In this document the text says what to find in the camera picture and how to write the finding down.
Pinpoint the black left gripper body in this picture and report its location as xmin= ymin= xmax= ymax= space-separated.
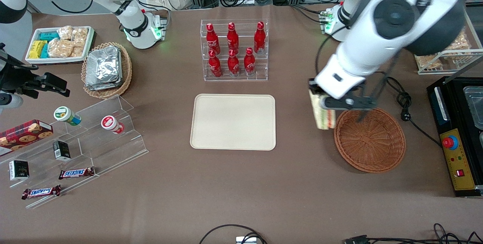
xmin=308 ymin=79 xmax=325 ymax=96

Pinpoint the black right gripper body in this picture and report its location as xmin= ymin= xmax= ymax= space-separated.
xmin=0 ymin=43 xmax=46 ymax=94

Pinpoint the triangle sandwich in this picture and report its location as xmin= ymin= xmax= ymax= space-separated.
xmin=309 ymin=89 xmax=337 ymax=130

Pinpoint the arm base connector block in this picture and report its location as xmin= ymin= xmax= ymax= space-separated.
xmin=152 ymin=14 xmax=169 ymax=41
xmin=318 ymin=9 xmax=333 ymax=34

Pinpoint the white rectangular snack tray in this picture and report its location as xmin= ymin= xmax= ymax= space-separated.
xmin=25 ymin=26 xmax=95 ymax=64

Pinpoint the oval tan wicker basket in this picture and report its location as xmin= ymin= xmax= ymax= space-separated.
xmin=81 ymin=42 xmax=132 ymax=99

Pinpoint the round brown wicker basket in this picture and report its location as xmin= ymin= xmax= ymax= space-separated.
xmin=334 ymin=107 xmax=407 ymax=173

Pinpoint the beige plastic tray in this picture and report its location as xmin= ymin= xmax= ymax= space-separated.
xmin=190 ymin=94 xmax=277 ymax=151

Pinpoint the green lid yogurt cup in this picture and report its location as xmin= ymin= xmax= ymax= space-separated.
xmin=54 ymin=106 xmax=82 ymax=126

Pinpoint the yellow snack pack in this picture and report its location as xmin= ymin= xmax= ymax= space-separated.
xmin=29 ymin=40 xmax=48 ymax=59

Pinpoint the red tartan cookie box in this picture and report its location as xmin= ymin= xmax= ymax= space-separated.
xmin=0 ymin=120 xmax=54 ymax=157

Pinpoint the clear acrylic bottle rack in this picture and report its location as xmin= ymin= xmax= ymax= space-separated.
xmin=200 ymin=19 xmax=269 ymax=82

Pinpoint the red lid yogurt cup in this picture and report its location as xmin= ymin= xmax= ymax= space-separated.
xmin=101 ymin=115 xmax=125 ymax=135

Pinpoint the small black carton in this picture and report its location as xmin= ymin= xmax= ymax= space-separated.
xmin=9 ymin=160 xmax=30 ymax=181
xmin=53 ymin=140 xmax=72 ymax=162

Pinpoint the red cola bottle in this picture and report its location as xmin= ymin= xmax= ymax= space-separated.
xmin=227 ymin=49 xmax=240 ymax=77
xmin=244 ymin=48 xmax=256 ymax=76
xmin=227 ymin=22 xmax=240 ymax=53
xmin=206 ymin=23 xmax=221 ymax=54
xmin=208 ymin=50 xmax=223 ymax=78
xmin=254 ymin=21 xmax=266 ymax=54

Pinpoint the clear acrylic step display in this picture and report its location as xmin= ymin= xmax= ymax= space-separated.
xmin=0 ymin=95 xmax=149 ymax=209

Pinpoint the snickers chocolate bar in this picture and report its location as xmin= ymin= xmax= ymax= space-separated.
xmin=22 ymin=185 xmax=62 ymax=200
xmin=58 ymin=167 xmax=96 ymax=180

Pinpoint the wrapped bread pack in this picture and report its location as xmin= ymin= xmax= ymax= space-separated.
xmin=444 ymin=29 xmax=471 ymax=53
xmin=417 ymin=54 xmax=443 ymax=69

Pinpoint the clear plastic food container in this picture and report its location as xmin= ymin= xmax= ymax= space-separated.
xmin=463 ymin=85 xmax=483 ymax=130

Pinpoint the black appliance with yellow panel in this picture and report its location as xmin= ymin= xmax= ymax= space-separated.
xmin=427 ymin=76 xmax=483 ymax=198

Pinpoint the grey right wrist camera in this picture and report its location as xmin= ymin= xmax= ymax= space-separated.
xmin=0 ymin=92 xmax=24 ymax=109

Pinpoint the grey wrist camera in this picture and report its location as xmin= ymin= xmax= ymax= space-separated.
xmin=0 ymin=92 xmax=24 ymax=109
xmin=320 ymin=96 xmax=378 ymax=111

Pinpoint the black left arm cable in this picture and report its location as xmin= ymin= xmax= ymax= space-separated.
xmin=315 ymin=25 xmax=352 ymax=83

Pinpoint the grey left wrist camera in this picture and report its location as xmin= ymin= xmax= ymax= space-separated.
xmin=320 ymin=96 xmax=378 ymax=111

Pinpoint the white wire rack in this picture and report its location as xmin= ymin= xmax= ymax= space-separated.
xmin=414 ymin=8 xmax=483 ymax=75

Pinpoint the black cable with connector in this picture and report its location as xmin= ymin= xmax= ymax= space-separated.
xmin=343 ymin=223 xmax=483 ymax=244

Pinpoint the black looped table cable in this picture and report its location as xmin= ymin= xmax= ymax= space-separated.
xmin=199 ymin=224 xmax=267 ymax=244

